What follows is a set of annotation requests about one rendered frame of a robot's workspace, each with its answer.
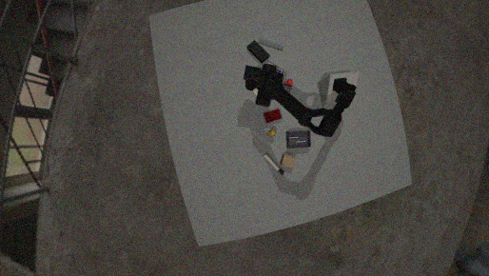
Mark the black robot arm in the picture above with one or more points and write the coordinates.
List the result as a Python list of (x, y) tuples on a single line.
[(269, 83)]

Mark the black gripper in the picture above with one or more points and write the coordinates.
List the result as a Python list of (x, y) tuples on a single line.
[(261, 99)]

